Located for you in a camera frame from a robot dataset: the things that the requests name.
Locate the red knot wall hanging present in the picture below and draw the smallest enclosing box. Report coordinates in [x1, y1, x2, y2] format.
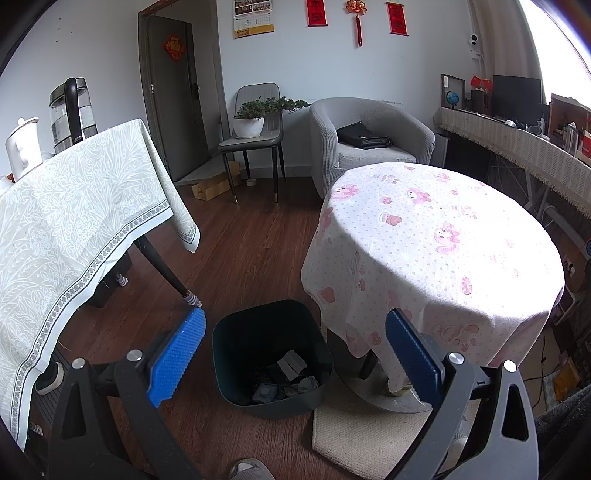
[344, 0, 369, 48]

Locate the black monitor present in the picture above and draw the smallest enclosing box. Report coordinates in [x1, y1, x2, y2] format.
[492, 75, 542, 121]

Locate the flat cardboard box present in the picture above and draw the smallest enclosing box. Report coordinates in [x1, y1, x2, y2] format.
[191, 161, 242, 201]

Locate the grey armchair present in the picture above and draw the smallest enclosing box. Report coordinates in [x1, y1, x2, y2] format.
[309, 97, 436, 200]

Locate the wall calendar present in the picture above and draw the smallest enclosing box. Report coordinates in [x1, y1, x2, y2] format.
[233, 0, 274, 39]

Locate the red wall scroll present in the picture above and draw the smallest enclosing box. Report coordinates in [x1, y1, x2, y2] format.
[306, 0, 328, 27]
[386, 2, 409, 37]

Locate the pink printed round tablecloth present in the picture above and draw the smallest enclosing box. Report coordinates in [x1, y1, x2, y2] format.
[301, 162, 566, 403]

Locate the dark green trash bin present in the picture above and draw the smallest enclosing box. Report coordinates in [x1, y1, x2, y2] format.
[212, 299, 334, 420]

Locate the yellow padded envelope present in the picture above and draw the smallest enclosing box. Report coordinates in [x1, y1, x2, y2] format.
[554, 360, 580, 402]

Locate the grey chair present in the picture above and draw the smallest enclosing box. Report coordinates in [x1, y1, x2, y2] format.
[218, 83, 286, 204]

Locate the desk with lace cloth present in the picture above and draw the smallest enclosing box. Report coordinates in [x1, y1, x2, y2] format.
[433, 107, 591, 217]

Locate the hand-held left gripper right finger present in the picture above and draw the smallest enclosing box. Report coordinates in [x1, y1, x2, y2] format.
[385, 308, 540, 480]

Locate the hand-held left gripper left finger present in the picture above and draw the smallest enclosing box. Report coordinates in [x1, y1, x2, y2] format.
[48, 307, 207, 480]

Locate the table with green-white cloth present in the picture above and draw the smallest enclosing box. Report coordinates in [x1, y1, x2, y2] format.
[0, 119, 201, 450]

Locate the red door decoration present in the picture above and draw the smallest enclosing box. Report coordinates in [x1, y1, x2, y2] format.
[163, 34, 184, 62]

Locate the black bag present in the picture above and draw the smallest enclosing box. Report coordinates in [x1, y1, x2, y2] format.
[336, 121, 394, 150]

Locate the round table metal base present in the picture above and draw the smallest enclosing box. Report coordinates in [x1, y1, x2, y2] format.
[344, 351, 435, 414]

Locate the white ceramic jug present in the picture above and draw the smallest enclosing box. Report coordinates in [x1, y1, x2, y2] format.
[6, 117, 43, 183]

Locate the glass electric kettle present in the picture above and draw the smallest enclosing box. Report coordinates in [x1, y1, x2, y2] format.
[49, 77, 99, 155]

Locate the black shoe with white sole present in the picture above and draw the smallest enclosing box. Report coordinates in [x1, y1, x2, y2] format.
[36, 361, 64, 396]

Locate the picture frame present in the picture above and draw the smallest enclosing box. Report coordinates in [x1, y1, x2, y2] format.
[441, 74, 466, 110]

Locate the open cardboard box on desk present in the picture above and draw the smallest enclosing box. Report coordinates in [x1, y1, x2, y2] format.
[549, 93, 591, 160]

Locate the potted plant in white pot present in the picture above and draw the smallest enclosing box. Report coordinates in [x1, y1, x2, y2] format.
[232, 97, 311, 139]

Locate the grey door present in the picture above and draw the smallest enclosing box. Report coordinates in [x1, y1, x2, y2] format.
[137, 10, 227, 185]

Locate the dark grey fleece cloth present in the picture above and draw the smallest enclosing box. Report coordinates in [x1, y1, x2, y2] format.
[536, 385, 591, 462]

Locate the small white green carton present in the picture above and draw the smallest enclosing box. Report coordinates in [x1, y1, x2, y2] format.
[277, 350, 308, 379]

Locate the grey slipper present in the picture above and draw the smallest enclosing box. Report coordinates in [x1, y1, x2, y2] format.
[229, 458, 269, 480]

